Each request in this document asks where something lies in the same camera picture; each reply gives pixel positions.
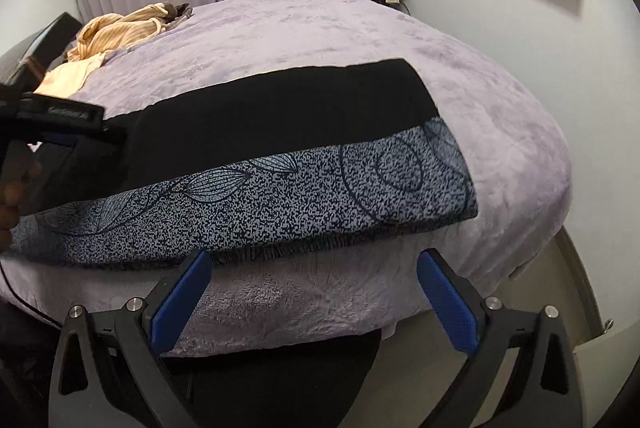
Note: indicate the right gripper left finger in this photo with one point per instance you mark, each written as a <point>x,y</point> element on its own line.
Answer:
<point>107,372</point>

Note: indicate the pale yellow garment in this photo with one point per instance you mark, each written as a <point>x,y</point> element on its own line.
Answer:
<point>68,78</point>

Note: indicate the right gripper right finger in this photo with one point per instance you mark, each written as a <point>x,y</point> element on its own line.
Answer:
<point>543,388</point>

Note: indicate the person's left hand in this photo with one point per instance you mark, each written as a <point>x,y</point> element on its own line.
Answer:
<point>12,195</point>

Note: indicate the black pants with patterned trim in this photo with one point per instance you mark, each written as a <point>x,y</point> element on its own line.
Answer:
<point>268,166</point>

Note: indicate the yellow striped garment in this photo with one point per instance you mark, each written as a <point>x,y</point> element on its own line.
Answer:
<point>110,32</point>

